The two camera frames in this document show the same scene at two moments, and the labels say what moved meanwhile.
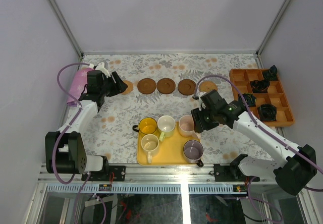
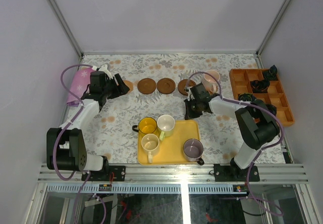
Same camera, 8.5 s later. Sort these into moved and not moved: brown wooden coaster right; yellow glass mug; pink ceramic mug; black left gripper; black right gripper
Moved: black right gripper; pink ceramic mug
Not moved: black left gripper; yellow glass mug; brown wooden coaster right
